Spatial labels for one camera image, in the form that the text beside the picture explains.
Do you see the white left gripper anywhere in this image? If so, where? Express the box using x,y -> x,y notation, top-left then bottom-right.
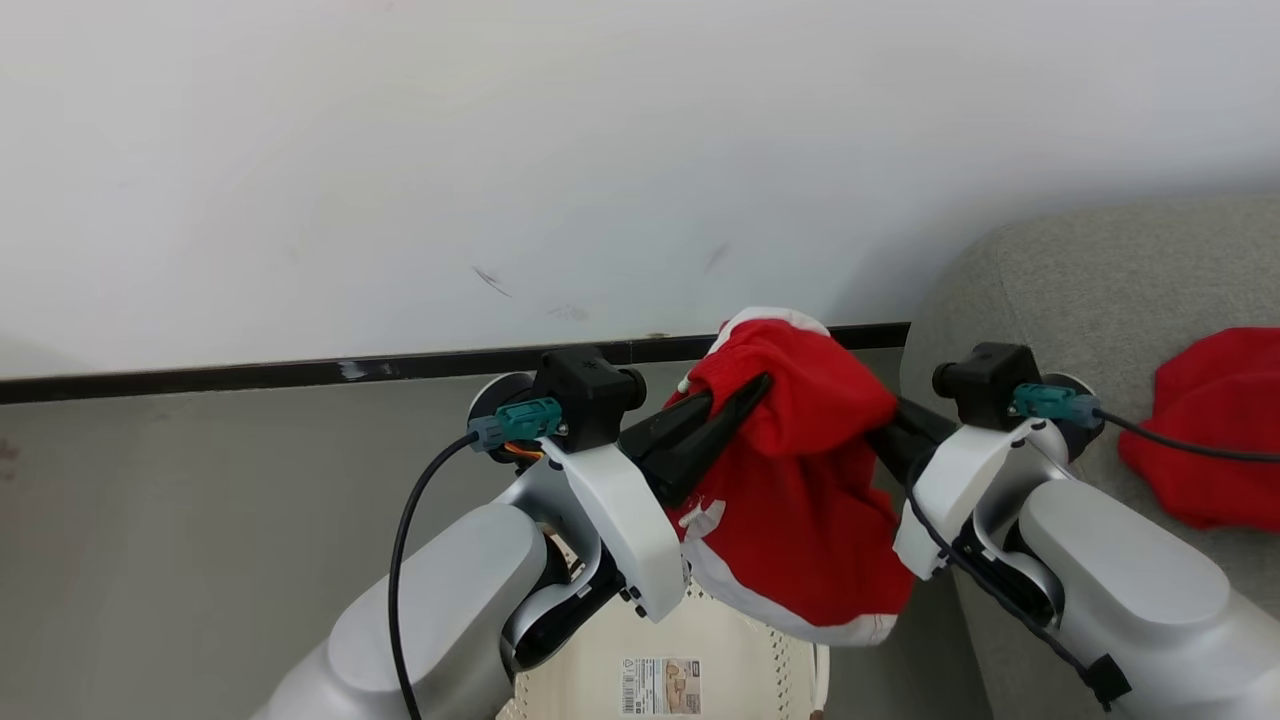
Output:
540,372 -> 775,623

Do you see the black wall baseboard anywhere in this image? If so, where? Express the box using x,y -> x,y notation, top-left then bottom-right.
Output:
0,322 -> 911,406

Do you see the red garment with white trim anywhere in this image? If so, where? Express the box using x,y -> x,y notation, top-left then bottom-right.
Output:
665,307 -> 913,648

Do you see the cream perforated laundry basket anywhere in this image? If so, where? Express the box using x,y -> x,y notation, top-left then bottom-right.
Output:
497,575 -> 831,720

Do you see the plain red garment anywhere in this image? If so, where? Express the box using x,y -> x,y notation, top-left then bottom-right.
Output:
1118,327 -> 1280,531

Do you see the grey fabric sofa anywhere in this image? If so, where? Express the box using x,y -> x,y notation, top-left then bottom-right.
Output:
900,195 -> 1280,720

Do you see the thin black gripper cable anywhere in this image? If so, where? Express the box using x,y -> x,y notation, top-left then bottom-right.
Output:
903,478 -> 1133,713

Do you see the black cable with teal plug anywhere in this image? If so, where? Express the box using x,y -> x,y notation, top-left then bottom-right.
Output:
388,397 -> 564,720
1010,383 -> 1280,464

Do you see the paper label sticker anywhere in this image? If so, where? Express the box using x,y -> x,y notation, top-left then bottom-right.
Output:
620,657 -> 703,716

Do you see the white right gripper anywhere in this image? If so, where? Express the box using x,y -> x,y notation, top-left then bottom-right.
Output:
865,397 -> 1071,581

